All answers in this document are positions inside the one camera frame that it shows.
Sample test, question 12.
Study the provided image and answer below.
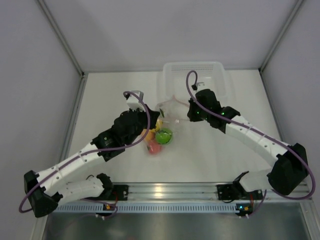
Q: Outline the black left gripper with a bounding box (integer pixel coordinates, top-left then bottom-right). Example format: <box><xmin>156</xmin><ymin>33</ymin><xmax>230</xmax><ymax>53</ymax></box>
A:
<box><xmin>124</xmin><ymin>103</ymin><xmax>159</xmax><ymax>146</ymax></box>

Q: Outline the clear zip top bag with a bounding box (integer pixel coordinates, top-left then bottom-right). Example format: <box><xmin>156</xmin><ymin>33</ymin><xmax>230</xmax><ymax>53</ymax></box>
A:
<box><xmin>144</xmin><ymin>96</ymin><xmax>190</xmax><ymax>156</ymax></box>

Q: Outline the orange peach fake fruit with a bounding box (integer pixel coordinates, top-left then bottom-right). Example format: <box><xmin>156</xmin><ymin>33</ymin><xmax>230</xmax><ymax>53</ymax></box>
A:
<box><xmin>144</xmin><ymin>125</ymin><xmax>161</xmax><ymax>142</ymax></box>

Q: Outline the green fake apple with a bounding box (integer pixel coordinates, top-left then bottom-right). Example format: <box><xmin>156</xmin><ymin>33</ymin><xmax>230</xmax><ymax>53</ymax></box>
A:
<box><xmin>155</xmin><ymin>128</ymin><xmax>173</xmax><ymax>145</ymax></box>

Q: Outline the yellow fake pepper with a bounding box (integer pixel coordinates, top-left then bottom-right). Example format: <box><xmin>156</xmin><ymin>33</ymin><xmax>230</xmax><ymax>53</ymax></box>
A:
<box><xmin>154</xmin><ymin>118</ymin><xmax>163</xmax><ymax>132</ymax></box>

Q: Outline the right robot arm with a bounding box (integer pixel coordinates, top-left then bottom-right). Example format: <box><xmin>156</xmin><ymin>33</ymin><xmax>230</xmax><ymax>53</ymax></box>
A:
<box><xmin>187</xmin><ymin>88</ymin><xmax>310</xmax><ymax>199</ymax></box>

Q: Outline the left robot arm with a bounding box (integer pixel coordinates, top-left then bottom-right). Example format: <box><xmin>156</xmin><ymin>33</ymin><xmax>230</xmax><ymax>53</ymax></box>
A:
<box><xmin>23</xmin><ymin>108</ymin><xmax>160</xmax><ymax>218</ymax></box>

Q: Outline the white plastic basket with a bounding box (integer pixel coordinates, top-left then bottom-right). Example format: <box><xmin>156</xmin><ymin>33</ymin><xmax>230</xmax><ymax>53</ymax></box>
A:
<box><xmin>162</xmin><ymin>61</ymin><xmax>229</xmax><ymax>103</ymax></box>

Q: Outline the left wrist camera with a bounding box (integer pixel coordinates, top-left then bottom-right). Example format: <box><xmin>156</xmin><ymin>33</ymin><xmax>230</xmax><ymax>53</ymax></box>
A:
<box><xmin>124</xmin><ymin>90</ymin><xmax>145</xmax><ymax>112</ymax></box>

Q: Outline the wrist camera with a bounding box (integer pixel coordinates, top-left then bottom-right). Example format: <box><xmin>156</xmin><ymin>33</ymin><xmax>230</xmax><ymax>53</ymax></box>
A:
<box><xmin>124</xmin><ymin>90</ymin><xmax>145</xmax><ymax>112</ymax></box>
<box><xmin>191</xmin><ymin>82</ymin><xmax>207</xmax><ymax>92</ymax></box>

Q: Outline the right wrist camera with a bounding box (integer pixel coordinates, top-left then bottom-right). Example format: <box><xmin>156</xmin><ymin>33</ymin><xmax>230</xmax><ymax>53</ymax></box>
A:
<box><xmin>191</xmin><ymin>82</ymin><xmax>207</xmax><ymax>92</ymax></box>

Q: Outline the aluminium frame rail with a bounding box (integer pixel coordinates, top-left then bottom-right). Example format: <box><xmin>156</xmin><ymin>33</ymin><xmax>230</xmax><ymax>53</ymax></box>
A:
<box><xmin>35</xmin><ymin>0</ymin><xmax>85</xmax><ymax>79</ymax></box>

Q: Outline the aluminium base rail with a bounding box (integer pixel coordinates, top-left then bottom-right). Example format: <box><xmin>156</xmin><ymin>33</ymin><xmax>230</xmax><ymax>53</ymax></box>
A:
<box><xmin>99</xmin><ymin>181</ymin><xmax>312</xmax><ymax>202</ymax></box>

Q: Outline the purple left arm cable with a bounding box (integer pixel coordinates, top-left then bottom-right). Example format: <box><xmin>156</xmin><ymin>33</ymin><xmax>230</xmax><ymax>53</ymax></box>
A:
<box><xmin>18</xmin><ymin>90</ymin><xmax>152</xmax><ymax>214</ymax></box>

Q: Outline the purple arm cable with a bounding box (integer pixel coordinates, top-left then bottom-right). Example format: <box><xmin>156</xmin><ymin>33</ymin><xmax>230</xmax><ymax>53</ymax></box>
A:
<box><xmin>186</xmin><ymin>70</ymin><xmax>316</xmax><ymax>200</ymax></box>
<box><xmin>18</xmin><ymin>90</ymin><xmax>152</xmax><ymax>214</ymax></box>

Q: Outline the white slotted cable duct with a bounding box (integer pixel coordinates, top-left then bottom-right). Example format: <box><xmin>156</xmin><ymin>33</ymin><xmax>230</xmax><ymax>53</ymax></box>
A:
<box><xmin>54</xmin><ymin>202</ymin><xmax>251</xmax><ymax>214</ymax></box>

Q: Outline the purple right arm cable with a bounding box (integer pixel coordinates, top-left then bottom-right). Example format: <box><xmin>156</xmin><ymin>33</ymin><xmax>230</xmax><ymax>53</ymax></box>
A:
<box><xmin>186</xmin><ymin>70</ymin><xmax>316</xmax><ymax>200</ymax></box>

